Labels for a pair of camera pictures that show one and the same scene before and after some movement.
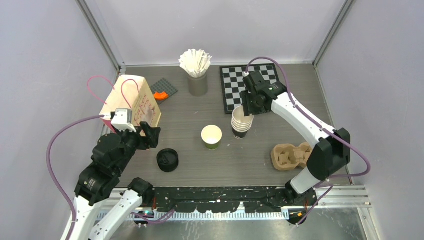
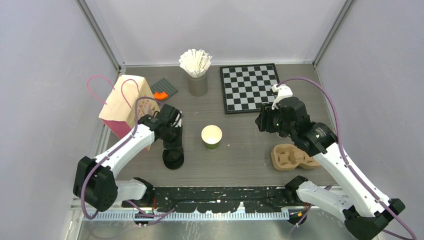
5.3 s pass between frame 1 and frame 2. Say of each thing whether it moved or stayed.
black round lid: moved
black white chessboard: stayed
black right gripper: moved
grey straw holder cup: stayed
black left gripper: moved
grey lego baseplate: stayed
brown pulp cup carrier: stayed
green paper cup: stayed
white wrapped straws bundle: stayed
